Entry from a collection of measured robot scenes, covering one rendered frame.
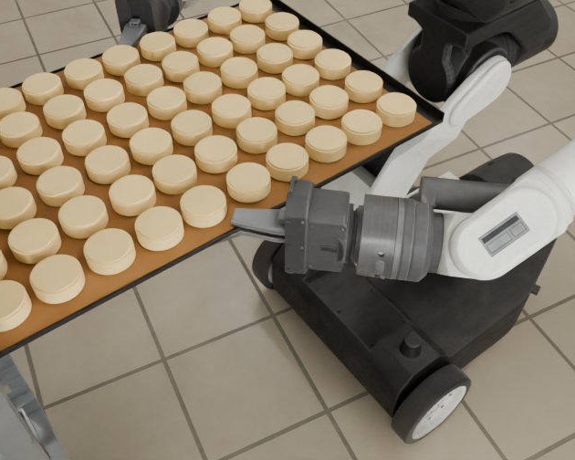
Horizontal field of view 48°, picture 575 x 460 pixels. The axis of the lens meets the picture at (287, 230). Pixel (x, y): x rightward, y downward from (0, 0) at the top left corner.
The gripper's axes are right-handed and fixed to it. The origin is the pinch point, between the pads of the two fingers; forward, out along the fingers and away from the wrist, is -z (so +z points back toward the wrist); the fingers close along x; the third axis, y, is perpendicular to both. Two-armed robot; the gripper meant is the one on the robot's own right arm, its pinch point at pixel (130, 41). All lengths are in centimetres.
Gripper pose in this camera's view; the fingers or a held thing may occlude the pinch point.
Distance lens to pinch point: 102.0
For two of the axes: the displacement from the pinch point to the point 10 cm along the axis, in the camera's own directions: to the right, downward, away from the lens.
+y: 9.9, 1.1, -0.9
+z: 1.5, -7.4, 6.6
